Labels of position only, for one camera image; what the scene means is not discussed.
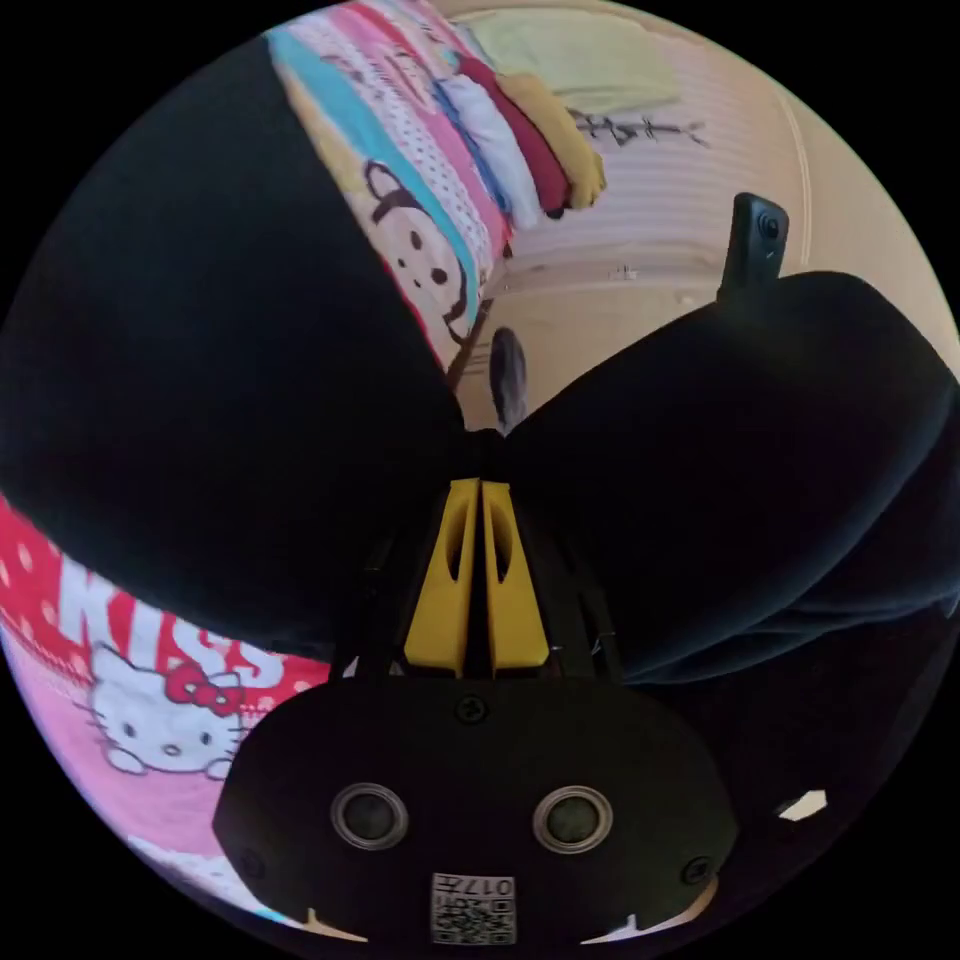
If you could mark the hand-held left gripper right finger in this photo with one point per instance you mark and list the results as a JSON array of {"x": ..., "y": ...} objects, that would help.
[{"x": 517, "y": 615}]

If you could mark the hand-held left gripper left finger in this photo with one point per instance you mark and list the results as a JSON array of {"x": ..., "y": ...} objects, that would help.
[{"x": 435, "y": 615}]

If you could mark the black long pants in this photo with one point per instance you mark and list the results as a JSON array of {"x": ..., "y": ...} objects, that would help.
[{"x": 225, "y": 375}]

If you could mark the pile of clothes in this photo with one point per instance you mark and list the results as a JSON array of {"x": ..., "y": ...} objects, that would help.
[{"x": 517, "y": 142}]

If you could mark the yellow-green curtain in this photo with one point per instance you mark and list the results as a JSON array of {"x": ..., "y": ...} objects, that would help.
[{"x": 577, "y": 60}]

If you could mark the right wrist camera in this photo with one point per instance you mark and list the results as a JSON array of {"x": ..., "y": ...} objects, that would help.
[{"x": 754, "y": 244}]

